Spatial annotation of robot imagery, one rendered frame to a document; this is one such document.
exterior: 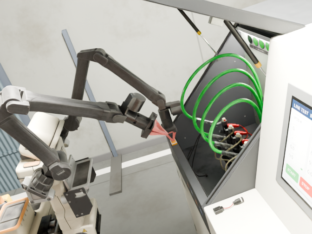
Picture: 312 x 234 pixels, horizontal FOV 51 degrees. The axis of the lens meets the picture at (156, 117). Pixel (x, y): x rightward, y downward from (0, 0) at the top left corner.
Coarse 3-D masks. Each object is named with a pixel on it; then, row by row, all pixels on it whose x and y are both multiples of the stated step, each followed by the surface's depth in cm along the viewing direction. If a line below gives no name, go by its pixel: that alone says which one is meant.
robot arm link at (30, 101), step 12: (24, 96) 110; (36, 96) 110; (48, 96) 114; (12, 108) 104; (24, 108) 106; (36, 108) 111; (48, 108) 113; (60, 108) 115; (72, 108) 117; (84, 108) 120; (96, 108) 122; (108, 108) 125; (108, 120) 127
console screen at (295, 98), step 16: (288, 96) 97; (304, 96) 89; (288, 112) 98; (304, 112) 90; (288, 128) 99; (304, 128) 91; (288, 144) 100; (304, 144) 92; (288, 160) 101; (304, 160) 93; (288, 176) 102; (304, 176) 94; (288, 192) 103; (304, 192) 95; (304, 208) 96
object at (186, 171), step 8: (176, 144) 177; (176, 152) 171; (176, 160) 177; (184, 160) 163; (184, 168) 157; (192, 168) 156; (184, 176) 163; (192, 176) 150; (192, 184) 145; (200, 184) 144; (192, 192) 150; (200, 192) 139; (200, 200) 135
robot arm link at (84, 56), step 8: (96, 48) 161; (80, 56) 156; (88, 56) 156; (104, 56) 159; (80, 64) 158; (88, 64) 159; (80, 72) 160; (80, 80) 162; (80, 88) 163; (72, 96) 165; (80, 96) 165; (72, 120) 167; (72, 128) 169
